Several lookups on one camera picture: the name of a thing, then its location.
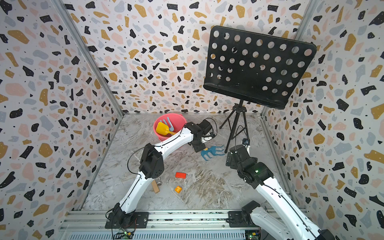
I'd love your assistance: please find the light blue garden fork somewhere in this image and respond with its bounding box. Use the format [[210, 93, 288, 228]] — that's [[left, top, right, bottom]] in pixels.
[[162, 117, 175, 132]]

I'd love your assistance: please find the yellow scoop yellow handle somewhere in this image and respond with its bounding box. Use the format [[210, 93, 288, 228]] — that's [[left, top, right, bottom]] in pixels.
[[155, 122, 176, 136]]

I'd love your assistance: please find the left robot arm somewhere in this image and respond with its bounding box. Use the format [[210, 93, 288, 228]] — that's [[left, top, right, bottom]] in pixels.
[[107, 120, 215, 228]]

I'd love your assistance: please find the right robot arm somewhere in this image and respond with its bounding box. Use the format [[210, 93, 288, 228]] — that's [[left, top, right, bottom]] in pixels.
[[226, 145, 335, 240]]

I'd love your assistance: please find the pink plastic bucket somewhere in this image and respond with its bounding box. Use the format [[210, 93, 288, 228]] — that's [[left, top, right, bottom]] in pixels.
[[153, 113, 187, 142]]

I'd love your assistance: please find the red rectangular block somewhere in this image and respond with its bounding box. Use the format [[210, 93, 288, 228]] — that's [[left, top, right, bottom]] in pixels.
[[175, 172, 187, 179]]

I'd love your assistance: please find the orange cube block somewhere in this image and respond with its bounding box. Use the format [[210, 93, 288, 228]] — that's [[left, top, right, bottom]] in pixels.
[[175, 186, 182, 193]]

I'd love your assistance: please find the wooden rectangular block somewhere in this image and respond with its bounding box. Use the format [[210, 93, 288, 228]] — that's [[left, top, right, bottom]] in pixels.
[[151, 180, 160, 194]]

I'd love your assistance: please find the black perforated music stand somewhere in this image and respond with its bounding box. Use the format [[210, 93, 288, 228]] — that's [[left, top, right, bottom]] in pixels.
[[203, 26, 317, 141]]

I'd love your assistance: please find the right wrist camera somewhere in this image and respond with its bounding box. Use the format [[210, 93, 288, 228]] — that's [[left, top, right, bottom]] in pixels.
[[242, 138, 250, 148]]

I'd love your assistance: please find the teal rake yellow handle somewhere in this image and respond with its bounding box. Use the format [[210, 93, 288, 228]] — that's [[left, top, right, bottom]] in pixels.
[[201, 146, 225, 161]]

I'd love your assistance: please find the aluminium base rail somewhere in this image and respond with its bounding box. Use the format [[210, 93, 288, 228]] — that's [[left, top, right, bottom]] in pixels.
[[56, 209, 316, 240]]

